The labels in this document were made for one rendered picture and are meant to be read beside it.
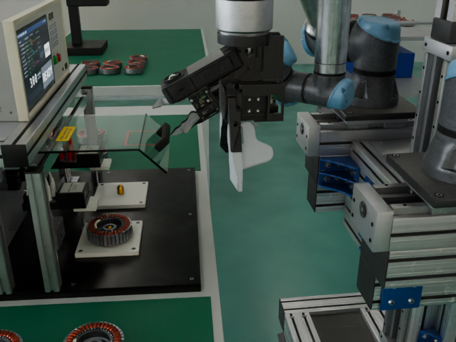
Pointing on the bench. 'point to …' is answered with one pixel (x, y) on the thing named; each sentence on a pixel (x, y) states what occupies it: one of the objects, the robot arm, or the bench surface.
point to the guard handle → (163, 137)
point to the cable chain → (14, 180)
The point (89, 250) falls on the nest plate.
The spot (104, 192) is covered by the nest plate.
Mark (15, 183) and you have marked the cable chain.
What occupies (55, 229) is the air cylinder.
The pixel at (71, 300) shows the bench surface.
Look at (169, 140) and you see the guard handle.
